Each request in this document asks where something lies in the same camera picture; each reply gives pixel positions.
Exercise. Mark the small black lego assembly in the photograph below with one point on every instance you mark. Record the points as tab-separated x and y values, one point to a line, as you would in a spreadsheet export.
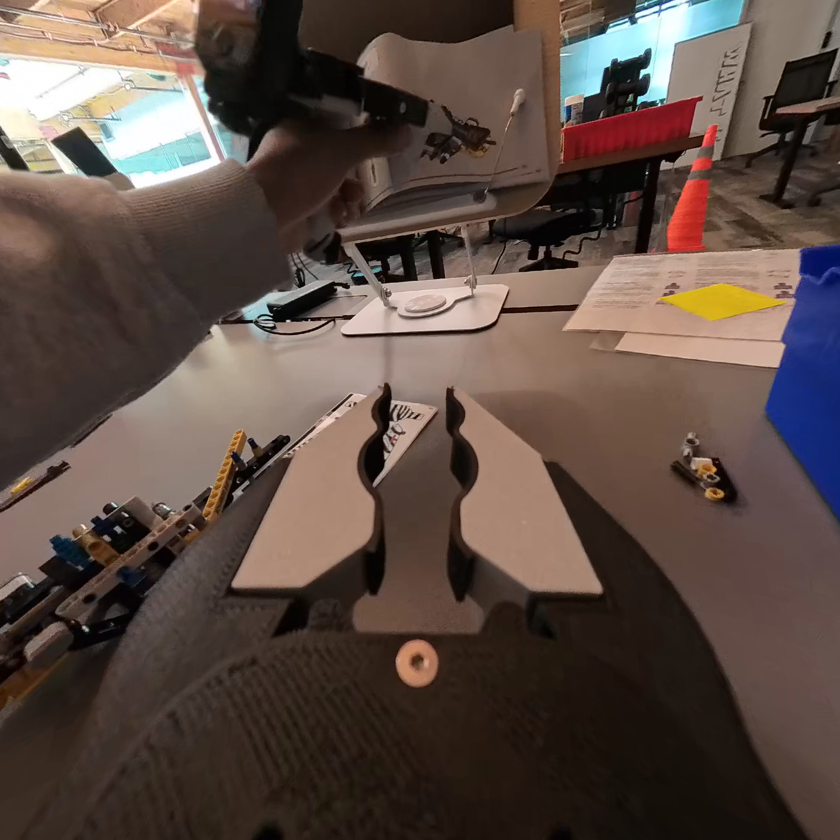
695	472

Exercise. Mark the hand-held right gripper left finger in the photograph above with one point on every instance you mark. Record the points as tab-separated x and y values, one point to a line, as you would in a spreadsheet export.
308	525

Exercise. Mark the brown table black legs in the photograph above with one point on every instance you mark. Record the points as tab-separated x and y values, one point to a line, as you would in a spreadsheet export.
649	203

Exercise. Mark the black power adapter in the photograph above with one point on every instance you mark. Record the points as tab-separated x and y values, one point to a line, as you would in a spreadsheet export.
298	298

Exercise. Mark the zebra striped sticker sheet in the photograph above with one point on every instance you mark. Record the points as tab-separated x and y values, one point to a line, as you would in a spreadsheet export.
410	426

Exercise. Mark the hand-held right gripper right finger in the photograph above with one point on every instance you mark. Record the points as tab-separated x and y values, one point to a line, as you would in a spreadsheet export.
525	525

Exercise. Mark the black mesh office chair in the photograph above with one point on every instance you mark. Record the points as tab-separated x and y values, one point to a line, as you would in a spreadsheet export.
800	85

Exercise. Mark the yellow sticky note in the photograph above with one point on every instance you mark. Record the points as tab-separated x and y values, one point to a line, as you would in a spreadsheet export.
722	300

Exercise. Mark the white wipes canister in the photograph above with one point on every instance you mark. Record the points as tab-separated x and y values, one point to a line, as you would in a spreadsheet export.
574	108

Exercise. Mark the orange traffic cone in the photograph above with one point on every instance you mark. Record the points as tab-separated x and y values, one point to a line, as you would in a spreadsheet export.
692	203

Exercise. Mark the red plastic bin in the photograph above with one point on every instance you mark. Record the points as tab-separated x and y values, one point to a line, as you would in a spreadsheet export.
630	134

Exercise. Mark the white lettered board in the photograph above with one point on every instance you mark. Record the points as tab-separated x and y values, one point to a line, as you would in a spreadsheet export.
709	79

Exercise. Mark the black swivel chair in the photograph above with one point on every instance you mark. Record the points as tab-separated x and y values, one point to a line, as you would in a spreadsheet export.
544	226

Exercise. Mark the person's left forearm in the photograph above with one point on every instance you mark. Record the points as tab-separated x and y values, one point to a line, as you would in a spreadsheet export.
98	295

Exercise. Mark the person's left hand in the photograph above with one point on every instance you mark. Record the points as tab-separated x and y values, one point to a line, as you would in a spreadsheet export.
295	177

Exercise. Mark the lego instruction book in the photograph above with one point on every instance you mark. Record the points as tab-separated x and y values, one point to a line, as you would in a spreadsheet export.
459	79

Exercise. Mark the black flat monitor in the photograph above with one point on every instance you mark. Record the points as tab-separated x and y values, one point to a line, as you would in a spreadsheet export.
82	151

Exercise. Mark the blue plastic bin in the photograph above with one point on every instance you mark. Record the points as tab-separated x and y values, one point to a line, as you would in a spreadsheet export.
810	394

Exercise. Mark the lego vehicle model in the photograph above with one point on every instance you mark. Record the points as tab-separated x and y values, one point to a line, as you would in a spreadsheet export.
131	525

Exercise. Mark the printed white paper sheet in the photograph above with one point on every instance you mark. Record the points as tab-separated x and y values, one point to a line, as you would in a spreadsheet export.
630	295

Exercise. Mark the white book stand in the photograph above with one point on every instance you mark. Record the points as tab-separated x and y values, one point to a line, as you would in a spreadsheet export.
426	321

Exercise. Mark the wooden desk black legs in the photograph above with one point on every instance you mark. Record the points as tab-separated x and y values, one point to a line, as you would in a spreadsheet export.
814	106

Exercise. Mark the plain white paper sheet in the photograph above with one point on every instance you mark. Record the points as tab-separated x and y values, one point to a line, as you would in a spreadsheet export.
709	351

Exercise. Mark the black stacked equipment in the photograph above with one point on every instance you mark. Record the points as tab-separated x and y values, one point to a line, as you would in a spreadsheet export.
627	79

